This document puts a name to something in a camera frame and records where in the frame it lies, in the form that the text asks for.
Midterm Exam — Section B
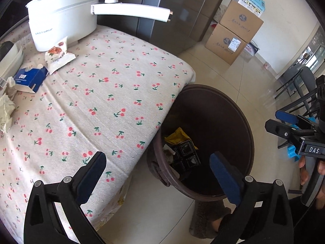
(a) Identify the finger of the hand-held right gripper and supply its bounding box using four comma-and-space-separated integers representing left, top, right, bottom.
265, 119, 309, 143
275, 110, 319, 130

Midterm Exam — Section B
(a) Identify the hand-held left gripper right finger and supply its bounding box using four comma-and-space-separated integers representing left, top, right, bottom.
209, 151, 295, 244

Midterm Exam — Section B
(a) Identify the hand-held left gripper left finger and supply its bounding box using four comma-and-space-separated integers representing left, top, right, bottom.
23, 151, 107, 244

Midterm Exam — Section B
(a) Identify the black plastic tray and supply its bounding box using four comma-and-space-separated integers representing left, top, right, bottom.
170, 140, 202, 174

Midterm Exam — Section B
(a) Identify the brown trash bin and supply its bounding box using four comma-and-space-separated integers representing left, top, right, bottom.
147, 84, 255, 202

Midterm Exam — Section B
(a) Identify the yellow snack packet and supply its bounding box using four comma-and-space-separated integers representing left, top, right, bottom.
165, 127, 199, 151

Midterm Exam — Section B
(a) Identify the person's right hand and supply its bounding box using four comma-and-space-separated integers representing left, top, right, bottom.
298, 156, 325, 191

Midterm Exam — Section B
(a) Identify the grey folding chair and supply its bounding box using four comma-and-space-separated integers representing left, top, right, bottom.
275, 66, 318, 115

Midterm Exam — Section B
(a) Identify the grey fuzzy slipper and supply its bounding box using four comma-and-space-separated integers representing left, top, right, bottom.
190, 200, 232, 239

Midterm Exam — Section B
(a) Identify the glass balcony door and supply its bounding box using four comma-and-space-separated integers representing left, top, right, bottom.
277, 23, 325, 82

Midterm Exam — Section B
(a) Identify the cherry print tablecloth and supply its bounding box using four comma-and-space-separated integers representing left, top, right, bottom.
0, 24, 196, 243

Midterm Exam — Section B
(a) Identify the white printed bag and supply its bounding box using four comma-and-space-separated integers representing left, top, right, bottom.
244, 42, 259, 56

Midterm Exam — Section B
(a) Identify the cardboard box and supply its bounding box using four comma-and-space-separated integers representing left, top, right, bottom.
205, 23, 250, 66
220, 0, 264, 44

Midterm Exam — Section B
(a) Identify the crumpled white tissue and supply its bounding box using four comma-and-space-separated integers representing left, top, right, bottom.
6, 76, 17, 99
0, 93, 16, 133

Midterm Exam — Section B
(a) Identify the blue and white tissue box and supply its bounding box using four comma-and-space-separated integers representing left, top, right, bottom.
13, 65, 49, 94

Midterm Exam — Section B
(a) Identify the white snack wrapper red print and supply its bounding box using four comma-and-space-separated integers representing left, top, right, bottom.
45, 36, 76, 75

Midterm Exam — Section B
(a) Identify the grey refrigerator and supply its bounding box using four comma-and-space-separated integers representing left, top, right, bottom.
96, 0, 233, 56

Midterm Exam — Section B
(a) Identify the white electric cooking pot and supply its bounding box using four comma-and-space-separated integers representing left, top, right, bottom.
25, 0, 174, 52

